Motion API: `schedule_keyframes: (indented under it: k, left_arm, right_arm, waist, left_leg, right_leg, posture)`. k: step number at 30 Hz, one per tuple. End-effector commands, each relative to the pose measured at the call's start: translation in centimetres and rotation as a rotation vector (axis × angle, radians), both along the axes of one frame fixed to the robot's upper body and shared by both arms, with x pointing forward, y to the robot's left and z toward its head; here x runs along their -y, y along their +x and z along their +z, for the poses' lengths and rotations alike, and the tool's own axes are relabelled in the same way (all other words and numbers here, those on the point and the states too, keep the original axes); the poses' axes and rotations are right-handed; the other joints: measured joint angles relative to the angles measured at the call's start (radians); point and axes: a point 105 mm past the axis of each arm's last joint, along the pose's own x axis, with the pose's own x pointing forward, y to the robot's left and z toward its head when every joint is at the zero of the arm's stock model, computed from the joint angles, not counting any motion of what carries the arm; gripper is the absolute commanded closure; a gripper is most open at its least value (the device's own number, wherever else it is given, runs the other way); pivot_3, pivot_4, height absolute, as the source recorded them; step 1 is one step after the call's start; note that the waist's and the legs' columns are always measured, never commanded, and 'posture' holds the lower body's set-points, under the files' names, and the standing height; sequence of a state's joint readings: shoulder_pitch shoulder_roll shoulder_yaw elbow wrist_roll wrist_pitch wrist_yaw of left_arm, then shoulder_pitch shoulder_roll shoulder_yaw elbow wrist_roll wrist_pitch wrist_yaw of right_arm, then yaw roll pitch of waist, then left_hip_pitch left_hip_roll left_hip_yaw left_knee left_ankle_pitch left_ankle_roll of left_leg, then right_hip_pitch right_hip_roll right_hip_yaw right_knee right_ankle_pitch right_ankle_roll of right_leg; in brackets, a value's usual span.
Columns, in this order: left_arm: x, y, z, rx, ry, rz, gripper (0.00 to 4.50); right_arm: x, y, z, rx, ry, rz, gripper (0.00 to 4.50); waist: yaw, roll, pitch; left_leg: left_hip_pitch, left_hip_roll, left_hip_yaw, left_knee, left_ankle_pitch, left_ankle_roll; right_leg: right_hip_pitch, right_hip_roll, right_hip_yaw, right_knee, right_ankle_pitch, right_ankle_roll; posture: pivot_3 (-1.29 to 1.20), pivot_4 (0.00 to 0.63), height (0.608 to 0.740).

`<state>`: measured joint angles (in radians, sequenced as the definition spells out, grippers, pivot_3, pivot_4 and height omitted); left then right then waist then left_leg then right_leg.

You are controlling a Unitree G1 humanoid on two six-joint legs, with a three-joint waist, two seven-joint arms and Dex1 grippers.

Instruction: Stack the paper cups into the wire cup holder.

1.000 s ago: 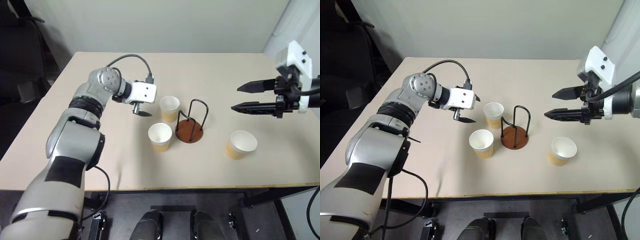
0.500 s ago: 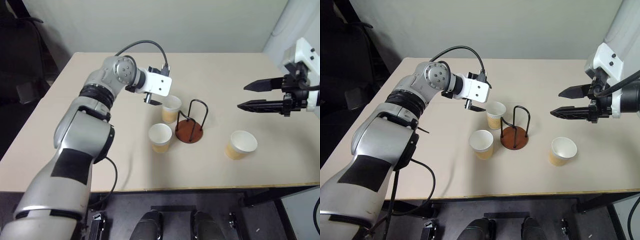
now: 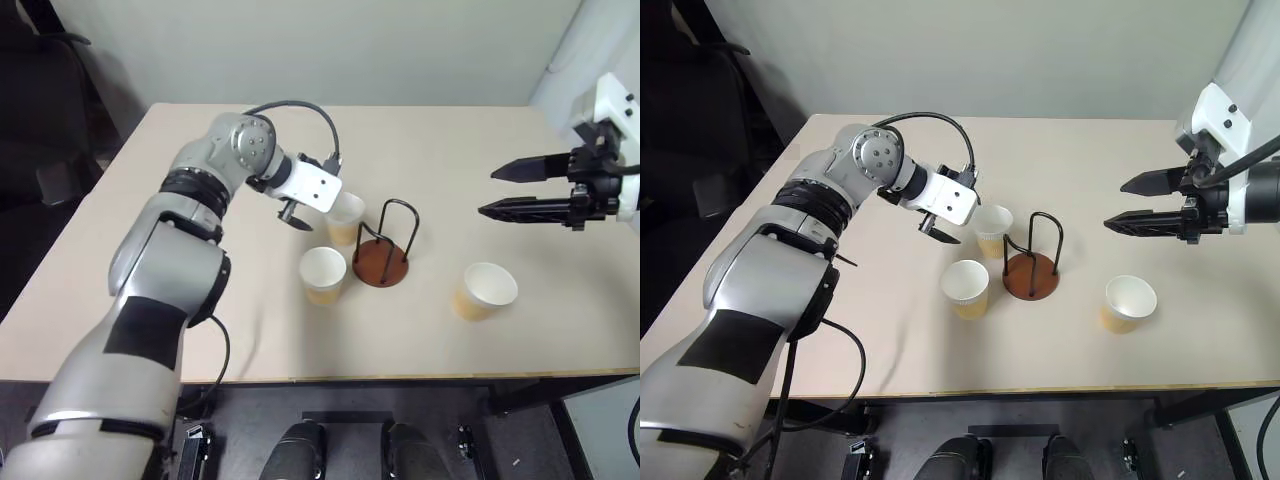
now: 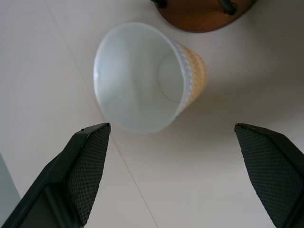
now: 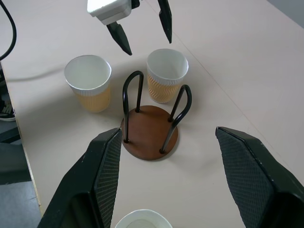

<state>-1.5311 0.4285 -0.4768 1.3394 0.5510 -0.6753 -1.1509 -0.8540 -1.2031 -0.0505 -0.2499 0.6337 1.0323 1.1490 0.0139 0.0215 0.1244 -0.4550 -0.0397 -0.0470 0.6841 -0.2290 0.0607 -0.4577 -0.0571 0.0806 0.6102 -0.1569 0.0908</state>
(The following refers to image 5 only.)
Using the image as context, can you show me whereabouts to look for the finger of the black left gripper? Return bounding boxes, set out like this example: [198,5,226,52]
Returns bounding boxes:
[106,21,133,56]
[157,0,173,44]

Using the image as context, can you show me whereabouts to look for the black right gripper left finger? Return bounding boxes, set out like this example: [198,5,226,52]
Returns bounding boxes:
[37,127,123,228]

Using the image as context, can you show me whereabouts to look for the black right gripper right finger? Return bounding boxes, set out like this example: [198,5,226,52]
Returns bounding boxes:
[215,126,304,228]

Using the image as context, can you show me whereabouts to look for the orange white ribbed paper cup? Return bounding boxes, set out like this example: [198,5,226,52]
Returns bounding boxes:
[146,48,190,104]
[114,209,172,228]
[64,55,113,114]

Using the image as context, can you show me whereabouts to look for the black white sneaker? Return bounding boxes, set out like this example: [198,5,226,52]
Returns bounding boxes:
[0,94,17,122]

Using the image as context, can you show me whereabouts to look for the wire cup holder wooden base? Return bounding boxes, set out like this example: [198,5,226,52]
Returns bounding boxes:
[120,70,192,161]

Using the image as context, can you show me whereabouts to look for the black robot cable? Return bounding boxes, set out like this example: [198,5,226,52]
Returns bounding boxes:
[0,1,18,61]

